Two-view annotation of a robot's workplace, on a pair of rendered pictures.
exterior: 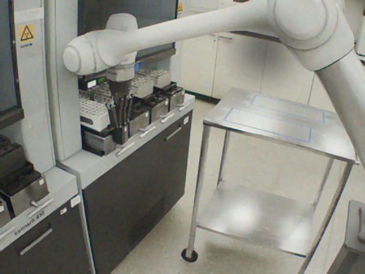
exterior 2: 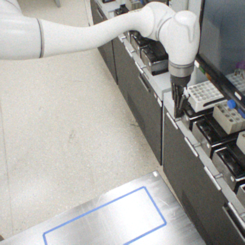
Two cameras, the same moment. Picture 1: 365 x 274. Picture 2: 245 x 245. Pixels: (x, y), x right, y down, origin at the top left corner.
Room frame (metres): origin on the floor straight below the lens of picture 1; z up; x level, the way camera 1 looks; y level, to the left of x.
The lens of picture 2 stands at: (1.50, -0.52, 1.70)
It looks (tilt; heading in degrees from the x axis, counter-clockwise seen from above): 47 degrees down; 140
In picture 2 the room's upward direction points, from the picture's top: 7 degrees counter-clockwise
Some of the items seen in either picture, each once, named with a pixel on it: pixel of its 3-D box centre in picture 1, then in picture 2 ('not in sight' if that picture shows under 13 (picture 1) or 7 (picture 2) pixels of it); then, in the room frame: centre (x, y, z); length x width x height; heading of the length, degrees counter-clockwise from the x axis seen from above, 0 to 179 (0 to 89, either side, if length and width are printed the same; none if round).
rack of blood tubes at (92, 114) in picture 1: (79, 111); (223, 90); (1.07, 0.40, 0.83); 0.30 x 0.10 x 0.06; 64
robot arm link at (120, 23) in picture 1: (118, 38); (181, 35); (0.97, 0.22, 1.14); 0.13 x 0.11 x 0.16; 158
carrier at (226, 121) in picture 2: not in sight; (224, 119); (1.16, 0.25, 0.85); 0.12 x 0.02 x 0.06; 155
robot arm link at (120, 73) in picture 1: (120, 70); (181, 64); (0.98, 0.21, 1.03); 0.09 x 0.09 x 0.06
